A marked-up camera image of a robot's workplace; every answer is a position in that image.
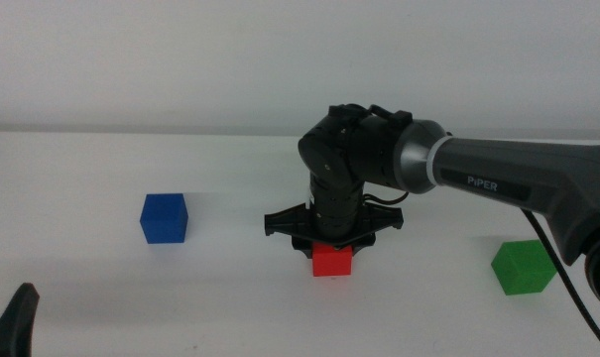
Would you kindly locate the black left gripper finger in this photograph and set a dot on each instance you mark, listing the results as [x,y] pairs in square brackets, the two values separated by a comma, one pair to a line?
[12,327]

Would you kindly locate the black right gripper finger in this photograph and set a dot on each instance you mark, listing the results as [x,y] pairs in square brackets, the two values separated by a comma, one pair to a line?
[303,248]
[363,247]

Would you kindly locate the red cube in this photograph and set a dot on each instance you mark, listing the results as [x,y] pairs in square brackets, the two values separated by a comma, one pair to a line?
[331,263]

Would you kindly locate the blue cube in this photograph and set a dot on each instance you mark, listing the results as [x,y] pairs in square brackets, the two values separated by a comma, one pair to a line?
[163,220]

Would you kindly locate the green cube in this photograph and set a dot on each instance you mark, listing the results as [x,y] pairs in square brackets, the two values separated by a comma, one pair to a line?
[520,270]

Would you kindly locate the black right Piper arm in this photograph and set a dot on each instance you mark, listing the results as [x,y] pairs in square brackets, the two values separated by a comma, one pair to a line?
[503,168]

